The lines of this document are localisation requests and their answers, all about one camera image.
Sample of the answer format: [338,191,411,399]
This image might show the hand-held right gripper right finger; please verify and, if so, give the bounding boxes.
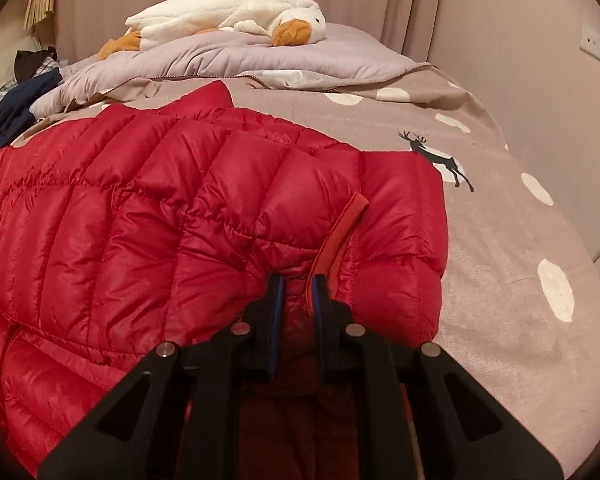
[311,274,564,480]

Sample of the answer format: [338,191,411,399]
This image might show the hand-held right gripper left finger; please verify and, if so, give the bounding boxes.
[37,276,286,480]

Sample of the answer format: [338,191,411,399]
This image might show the red down jacket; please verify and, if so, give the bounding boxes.
[0,80,449,480]

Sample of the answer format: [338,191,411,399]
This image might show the polka dot deer bed sheet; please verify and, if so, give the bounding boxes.
[0,62,600,480]

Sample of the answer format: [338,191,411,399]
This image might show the grey duvet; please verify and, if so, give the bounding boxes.
[30,22,431,121]

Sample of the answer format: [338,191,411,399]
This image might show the navy blue garment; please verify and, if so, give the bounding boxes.
[0,69,64,157]

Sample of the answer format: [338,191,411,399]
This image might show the dark brown cloth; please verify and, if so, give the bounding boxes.
[14,46,59,81]

